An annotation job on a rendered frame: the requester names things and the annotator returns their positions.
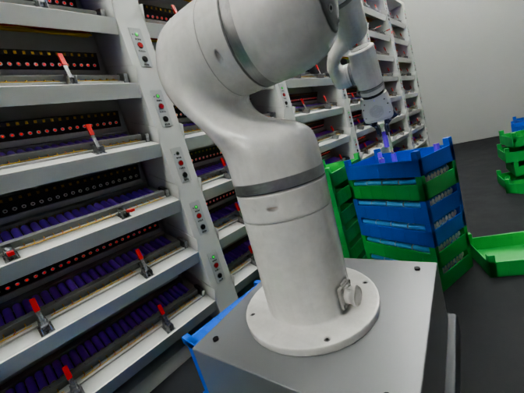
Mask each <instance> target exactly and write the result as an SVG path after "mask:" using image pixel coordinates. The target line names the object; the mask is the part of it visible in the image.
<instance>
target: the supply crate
mask: <svg viewBox="0 0 524 393"><path fill-rule="evenodd" d="M442 140H443V144H444V145H440V149H439V150H436V151H434V147H423V148H417V149H412V150H402V151H396V152H395V153H396V156H397V160H398V161H394V162H392V160H391V153H393V152H391V153H385V154H382V156H383V158H384V159H385V163H380V164H379V161H378V157H377V153H378V152H381V149H380V148H377V149H375V150H374V156H373V157H370V158H367V159H365V160H362V161H359V162H357V163H355V164H353V165H352V163H351V160H346V161H344V164H345V170H346V174H347V177H348V180H361V179H393V178H409V177H421V176H423V175H426V174H427V173H429V172H432V171H433V170H435V169H437V168H440V167H441V166H443V165H446V164H447V163H449V162H451V161H454V160H455V153H454V148H453V143H452V139H451V136H448V137H445V138H443V139H442Z"/></svg>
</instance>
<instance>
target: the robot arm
mask: <svg viewBox="0 0 524 393"><path fill-rule="evenodd" d="M366 32H367V21H366V17H365V13H364V11H363V6H362V3H361V0H192V1H191V2H190V3H189V4H187V5H186V6H184V7H183V8H182V9H180V10H179V11H178V12H177V13H176V14H175V15H174V16H173V17H172V18H171V19H170V20H169V21H168V22H167V23H166V24H165V26H164V27H163V29H162V30H161V32H160V34H159V36H158V40H157V44H156V65H157V70H158V75H159V79H160V81H161V85H162V86H163V88H164V90H165V93H166V94H167V95H168V97H169V99H170V100H171V101H172V103H173V104H174V105H175V106H176V107H177V108H178V109H179V110H180V111H181V112H182V113H183V114H184V115H185V116H186V117H187V118H189V119H190V120H191V121H192V122H193V123H195V124H196V125H197V126H198V127H199V128H200V129H202V130H203V131H204V132H205V133H206V134H207V135H208V136H209V137H210V138H211V139H212V141H213V142H214V143H215V144H216V145H217V147H218V149H219V150H220V152H221V153H222V155H223V157H224V159H225V161H226V163H227V166H228V170H229V173H230V176H231V179H232V184H233V186H234V190H235V194H236V197H237V200H238V202H239V207H240V210H241V213H242V216H243V220H244V224H245V226H246V231H247V234H248V237H249V240H250V245H251V248H252V251H253V255H254V259H255V261H256V265H257V270H258V272H259V276H260V280H261V283H262V287H261V288H260V289H259V290H258V291H257V292H256V293H255V295H254V296H253V298H252V299H251V300H250V303H249V305H248V307H247V311H246V321H247V324H248V326H249V329H250V333H251V335H252V336H253V337H254V339H255V340H256V341H257V342H259V343H260V344H261V345H262V346H263V347H265V348H267V349H269V350H271V351H273V352H277V353H280V354H282V355H288V356H319V355H324V354H327V353H330V352H335V351H338V350H340V349H343V348H345V347H346V346H349V345H351V344H353V343H354V342H356V341H358V340H359V339H361V338H362V337H363V336H364V335H365V334H366V333H367V332H368V331H369V330H370V329H371V328H372V327H373V326H374V324H375V323H376V321H377V318H378V316H379V313H380V311H381V301H380V296H379V293H378V290H377V287H376V286H375V284H374V283H373V282H372V281H371V280H370V279H369V278H368V277H367V276H366V275H364V274H362V273H360V272H358V271H356V270H353V269H350V268H347V267H346V266H345V260H344V256H343V252H342V246H341V242H340V238H339V234H338V228H337V224H336V220H335V213H334V210H333V206H332V202H331V196H330V192H329V189H328V182H327V178H326V174H325V170H324V163H323V160H322V157H321V152H320V147H319V144H318V142H317V138H316V136H315V134H314V132H313V130H312V129H311V128H310V127H309V126H307V125H305V124H303V123H301V122H297V121H292V120H288V119H277V118H272V117H267V116H265V115H262V114H261V113H259V112H258V110H256V109H255V107H254V106H253V105H252V103H251V101H250V96H249V95H250V94H253V93H255V92H257V91H260V90H263V89H265V88H268V87H271V86H273V85H275V84H277V83H280V82H283V81H285V80H288V79H291V78H293V77H294V76H298V75H299V74H301V73H304V72H305V71H307V70H309V69H311V68H313V67H314V66H315V65H316V64H317V63H319V62H320V61H321V60H322V59H323V58H324V57H325V56H326V55H327V54H328V57H327V70H328V73H329V76H330V78H331V80H332V83H333V84H334V85H335V87H336V88H337V89H339V90H342V89H345V88H348V87H351V86H354V85H356V86H357V87H358V90H359V92H358V95H360V96H361V98H360V104H361V109H362V113H363V118H364V122H363V124H364V125H365V126H372V127H374V128H375V129H376V131H377V135H378V134H379V136H380V137H381V136H382V134H381V127H380V125H379V124H377V122H379V121H382V120H384V129H385V132H386V135H388V132H390V128H389V125H388V124H389V122H390V121H391V120H392V119H393V118H395V117H396V116H397V115H398V113H397V112H396V110H394V109H393V106H392V103H391V99H390V97H389V94H388V92H387V90H386V89H385V88H384V81H383V77H382V74H381V69H380V66H379V62H378V59H377V53H376V50H375V47H374V43H372V42H369V43H365V44H362V45H360V46H358V47H356V48H354V49H353V50H351V51H350V52H349V54H348V57H349V63H348V64H346V65H341V63H340V60H341V58H342V56H343V55H344V54H345V53H346V52H347V51H348V50H349V49H350V48H352V47H353V46H354V45H356V44H357V43H358V42H360V41H361V40H362V39H363V38H364V37H365V35H366ZM328 52H329V53H328Z"/></svg>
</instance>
